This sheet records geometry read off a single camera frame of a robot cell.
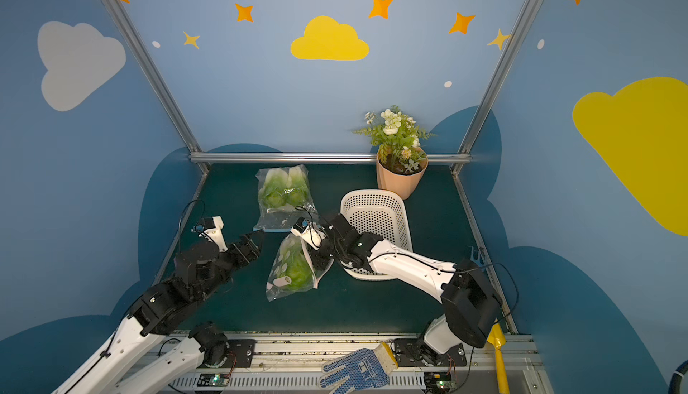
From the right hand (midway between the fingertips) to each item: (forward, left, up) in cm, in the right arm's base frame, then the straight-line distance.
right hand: (307, 247), depth 79 cm
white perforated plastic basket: (+26, -23, -17) cm, 39 cm away
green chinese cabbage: (-7, +2, +2) cm, 7 cm away
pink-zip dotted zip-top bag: (-11, +7, -2) cm, 13 cm away
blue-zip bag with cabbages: (+25, +15, -8) cm, 30 cm away
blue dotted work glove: (-28, -19, -15) cm, 37 cm away
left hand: (-3, +10, +10) cm, 15 cm away
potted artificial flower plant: (+40, -30, -1) cm, 50 cm away
